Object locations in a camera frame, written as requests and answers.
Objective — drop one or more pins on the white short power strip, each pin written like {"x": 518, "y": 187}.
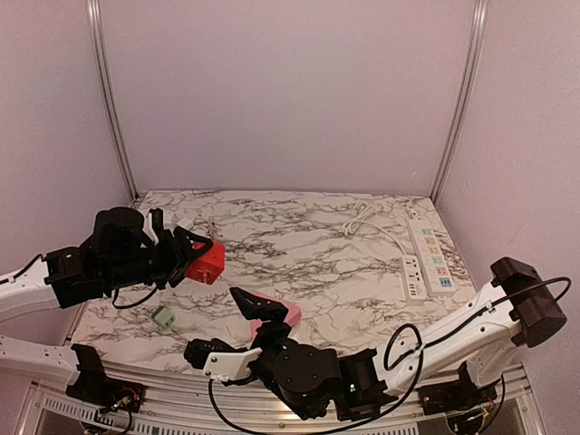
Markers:
{"x": 412, "y": 282}

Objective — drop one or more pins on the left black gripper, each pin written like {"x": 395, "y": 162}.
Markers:
{"x": 176, "y": 256}

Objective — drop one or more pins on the red cube socket adapter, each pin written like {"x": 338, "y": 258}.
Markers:
{"x": 208, "y": 268}

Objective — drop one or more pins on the aluminium corner post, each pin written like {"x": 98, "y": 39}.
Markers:
{"x": 94, "y": 14}
{"x": 466, "y": 87}

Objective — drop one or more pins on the pink triangular power strip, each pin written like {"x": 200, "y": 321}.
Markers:
{"x": 292, "y": 318}

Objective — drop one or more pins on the left aluminium corner post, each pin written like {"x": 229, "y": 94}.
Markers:
{"x": 94, "y": 14}

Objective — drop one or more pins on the white multicolour power strip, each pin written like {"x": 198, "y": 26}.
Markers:
{"x": 433, "y": 265}

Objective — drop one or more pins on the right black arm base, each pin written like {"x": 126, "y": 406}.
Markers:
{"x": 458, "y": 395}

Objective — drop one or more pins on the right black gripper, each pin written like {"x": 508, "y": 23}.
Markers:
{"x": 256, "y": 309}

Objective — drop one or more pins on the aluminium front table rail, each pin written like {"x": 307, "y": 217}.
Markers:
{"x": 191, "y": 403}

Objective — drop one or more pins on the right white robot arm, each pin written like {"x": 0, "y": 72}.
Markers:
{"x": 515, "y": 308}

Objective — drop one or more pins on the right aluminium corner post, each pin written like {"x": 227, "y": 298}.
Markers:
{"x": 466, "y": 87}

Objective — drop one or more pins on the light green cube charger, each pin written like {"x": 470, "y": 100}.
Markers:
{"x": 163, "y": 317}

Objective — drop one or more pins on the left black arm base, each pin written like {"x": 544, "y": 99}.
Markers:
{"x": 93, "y": 385}

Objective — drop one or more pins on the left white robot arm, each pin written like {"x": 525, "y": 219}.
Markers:
{"x": 126, "y": 248}

